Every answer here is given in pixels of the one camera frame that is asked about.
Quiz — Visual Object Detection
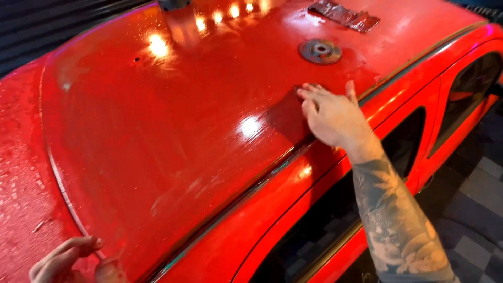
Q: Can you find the silver tape patch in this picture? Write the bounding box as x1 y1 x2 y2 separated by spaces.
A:
308 0 381 34

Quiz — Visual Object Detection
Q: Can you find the round metal antenna base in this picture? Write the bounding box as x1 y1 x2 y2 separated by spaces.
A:
298 38 343 65

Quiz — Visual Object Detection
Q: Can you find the red car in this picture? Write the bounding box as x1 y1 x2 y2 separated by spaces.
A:
0 0 503 283

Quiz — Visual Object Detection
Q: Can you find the grey lamp head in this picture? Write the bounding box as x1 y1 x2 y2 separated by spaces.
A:
158 0 192 12

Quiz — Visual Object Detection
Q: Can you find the person's left hand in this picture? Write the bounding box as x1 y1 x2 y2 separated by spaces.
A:
29 235 129 283

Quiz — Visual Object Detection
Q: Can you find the person's right hand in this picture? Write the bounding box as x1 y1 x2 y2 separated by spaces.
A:
296 80 385 165

